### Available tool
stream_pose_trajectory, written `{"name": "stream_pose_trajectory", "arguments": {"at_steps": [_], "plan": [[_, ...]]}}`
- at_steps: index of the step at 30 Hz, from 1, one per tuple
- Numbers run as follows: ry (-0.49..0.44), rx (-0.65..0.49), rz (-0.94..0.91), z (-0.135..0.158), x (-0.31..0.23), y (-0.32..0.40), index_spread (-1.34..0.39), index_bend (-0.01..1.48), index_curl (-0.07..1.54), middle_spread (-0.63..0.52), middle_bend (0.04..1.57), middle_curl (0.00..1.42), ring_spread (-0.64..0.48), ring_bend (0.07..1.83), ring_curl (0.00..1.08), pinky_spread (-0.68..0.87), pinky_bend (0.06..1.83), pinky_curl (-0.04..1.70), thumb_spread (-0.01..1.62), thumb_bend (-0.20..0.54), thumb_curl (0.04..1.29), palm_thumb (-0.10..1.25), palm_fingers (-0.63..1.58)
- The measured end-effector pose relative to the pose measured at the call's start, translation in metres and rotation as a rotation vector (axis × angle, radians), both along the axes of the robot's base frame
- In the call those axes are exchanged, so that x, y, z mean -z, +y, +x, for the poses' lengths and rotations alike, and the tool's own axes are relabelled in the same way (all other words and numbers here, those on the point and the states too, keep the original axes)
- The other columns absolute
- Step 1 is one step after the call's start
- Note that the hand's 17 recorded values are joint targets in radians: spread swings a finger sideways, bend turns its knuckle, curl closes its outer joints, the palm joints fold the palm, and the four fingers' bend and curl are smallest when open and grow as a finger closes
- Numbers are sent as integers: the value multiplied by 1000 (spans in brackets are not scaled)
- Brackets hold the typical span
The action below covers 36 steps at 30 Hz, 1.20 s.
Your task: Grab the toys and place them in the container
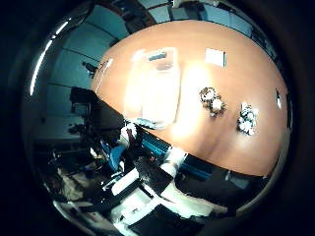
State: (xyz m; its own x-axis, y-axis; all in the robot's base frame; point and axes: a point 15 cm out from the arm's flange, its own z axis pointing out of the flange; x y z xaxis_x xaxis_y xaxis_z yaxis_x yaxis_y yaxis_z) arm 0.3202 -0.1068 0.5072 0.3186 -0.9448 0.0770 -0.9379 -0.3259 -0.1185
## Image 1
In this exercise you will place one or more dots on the teal blue box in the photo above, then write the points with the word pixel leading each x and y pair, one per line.
pixel 156 146

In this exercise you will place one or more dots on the long ceiling light strip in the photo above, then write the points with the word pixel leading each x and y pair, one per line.
pixel 39 64

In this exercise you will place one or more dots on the black camera on stand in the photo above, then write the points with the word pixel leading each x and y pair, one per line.
pixel 90 68

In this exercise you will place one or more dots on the clear plastic bag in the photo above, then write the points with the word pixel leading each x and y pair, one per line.
pixel 157 95

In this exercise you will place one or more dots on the person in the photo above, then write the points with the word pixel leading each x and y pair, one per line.
pixel 70 187

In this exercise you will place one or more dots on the white and red bottle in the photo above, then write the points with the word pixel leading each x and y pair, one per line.
pixel 126 134

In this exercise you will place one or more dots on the black monitor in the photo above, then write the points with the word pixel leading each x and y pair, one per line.
pixel 98 114

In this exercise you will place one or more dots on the small white tag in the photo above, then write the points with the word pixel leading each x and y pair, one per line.
pixel 278 101

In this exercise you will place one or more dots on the brown and white plush toy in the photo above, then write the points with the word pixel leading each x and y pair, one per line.
pixel 213 102

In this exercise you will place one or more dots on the blue plastic object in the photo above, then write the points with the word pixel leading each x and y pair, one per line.
pixel 114 157

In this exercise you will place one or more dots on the white paper card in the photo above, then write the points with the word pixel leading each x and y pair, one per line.
pixel 215 57

